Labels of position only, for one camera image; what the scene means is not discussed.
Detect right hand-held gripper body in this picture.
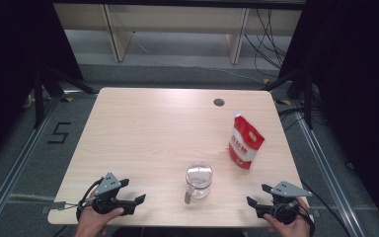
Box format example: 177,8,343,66
255,180,314,225

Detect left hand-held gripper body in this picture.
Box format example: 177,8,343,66
92,172,136,216

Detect red and white spout pouch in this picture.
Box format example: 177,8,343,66
228,110,265,171

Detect clear glass jar with lid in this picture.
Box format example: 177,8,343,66
184,160,214,205

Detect person's right hand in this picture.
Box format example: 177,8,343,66
264,197,312,237

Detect person's left hand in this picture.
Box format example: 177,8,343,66
75,188,125,237

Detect grey tape piece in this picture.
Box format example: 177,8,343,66
49,200,67,211

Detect black metal stand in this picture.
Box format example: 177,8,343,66
33,65,99,130
263,70,314,131

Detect black curtain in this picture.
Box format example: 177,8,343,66
0,0,84,171
277,0,379,236

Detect light wooden shelf unit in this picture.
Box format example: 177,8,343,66
52,3,304,65

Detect black wrist strap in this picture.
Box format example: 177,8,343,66
58,177,105,222
296,203,316,237

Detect black floor cable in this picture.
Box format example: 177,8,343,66
300,181,353,237
277,107,327,132

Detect aluminium floor rail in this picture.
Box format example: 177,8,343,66
0,97,62,231
290,100,367,237

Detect bundle of black cables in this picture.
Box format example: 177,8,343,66
244,8,289,79

